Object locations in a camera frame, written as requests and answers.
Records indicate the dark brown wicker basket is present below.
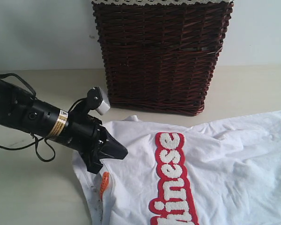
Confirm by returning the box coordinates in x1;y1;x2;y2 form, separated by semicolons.
91;2;234;116

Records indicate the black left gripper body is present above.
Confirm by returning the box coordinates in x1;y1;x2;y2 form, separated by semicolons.
60;110;107;164

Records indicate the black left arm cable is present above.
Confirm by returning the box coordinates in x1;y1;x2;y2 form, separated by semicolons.
0;73;85;162

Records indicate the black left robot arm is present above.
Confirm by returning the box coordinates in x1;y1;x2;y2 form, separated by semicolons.
0;73;128;174

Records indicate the orange shirt neck label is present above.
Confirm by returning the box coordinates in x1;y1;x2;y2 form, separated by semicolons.
99;172;110;199

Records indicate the white t-shirt red lettering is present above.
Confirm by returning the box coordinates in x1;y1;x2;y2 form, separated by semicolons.
73;111;281;225

